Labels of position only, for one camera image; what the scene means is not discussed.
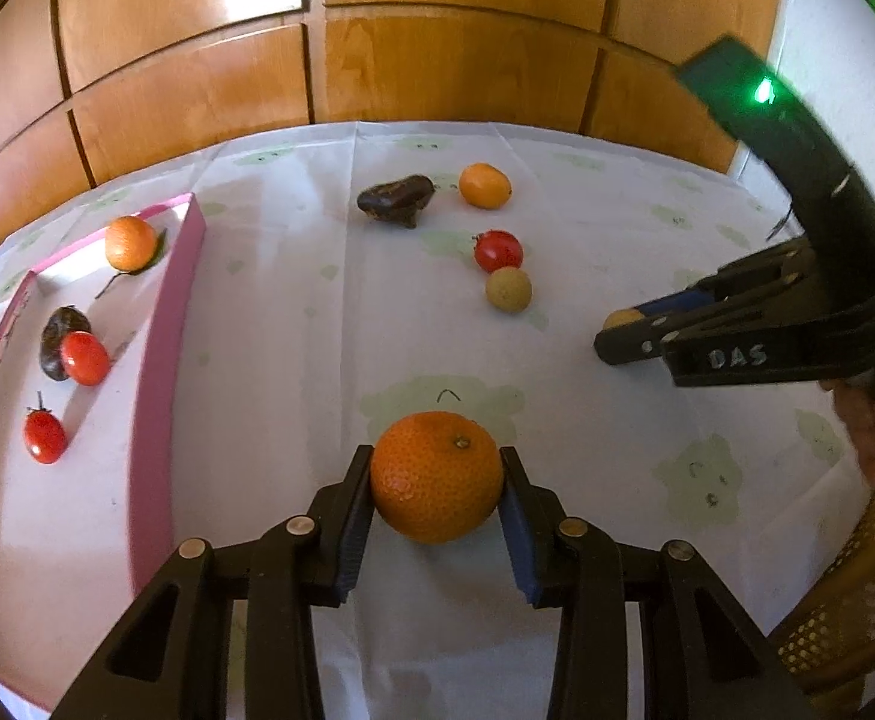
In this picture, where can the wrinkled dark passion fruit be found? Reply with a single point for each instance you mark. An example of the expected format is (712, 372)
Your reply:
(396, 199)

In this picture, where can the rattan chair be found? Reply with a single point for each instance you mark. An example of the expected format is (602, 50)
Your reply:
(835, 630)

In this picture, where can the pink cardboard tray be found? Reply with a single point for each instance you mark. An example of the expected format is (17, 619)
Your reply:
(92, 480)

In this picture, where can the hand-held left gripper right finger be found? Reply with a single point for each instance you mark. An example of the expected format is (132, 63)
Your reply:
(520, 547)

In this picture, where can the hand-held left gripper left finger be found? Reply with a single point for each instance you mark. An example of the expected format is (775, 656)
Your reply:
(355, 540)

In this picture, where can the large mandarin orange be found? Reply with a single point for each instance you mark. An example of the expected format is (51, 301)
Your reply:
(436, 476)

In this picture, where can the white cloud print tablecloth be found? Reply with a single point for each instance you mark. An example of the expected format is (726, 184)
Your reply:
(295, 330)

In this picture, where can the tan longan fruit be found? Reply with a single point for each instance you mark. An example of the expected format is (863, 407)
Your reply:
(509, 289)
(619, 319)

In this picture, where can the small mandarin orange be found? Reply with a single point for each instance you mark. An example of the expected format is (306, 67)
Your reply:
(485, 185)

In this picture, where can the wooden panelled wardrobe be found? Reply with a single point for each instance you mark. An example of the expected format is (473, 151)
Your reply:
(407, 67)

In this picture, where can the red cherry tomato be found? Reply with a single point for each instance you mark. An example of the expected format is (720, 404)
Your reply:
(44, 436)
(85, 358)
(499, 251)

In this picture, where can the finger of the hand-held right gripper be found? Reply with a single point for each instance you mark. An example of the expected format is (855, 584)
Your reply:
(737, 356)
(677, 301)

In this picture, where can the person's right hand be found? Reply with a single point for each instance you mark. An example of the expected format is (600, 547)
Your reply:
(872, 420)

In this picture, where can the round dark passion fruit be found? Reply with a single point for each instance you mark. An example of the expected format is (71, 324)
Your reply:
(57, 330)

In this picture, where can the mandarin orange with stem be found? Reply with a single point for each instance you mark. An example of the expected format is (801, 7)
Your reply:
(131, 243)

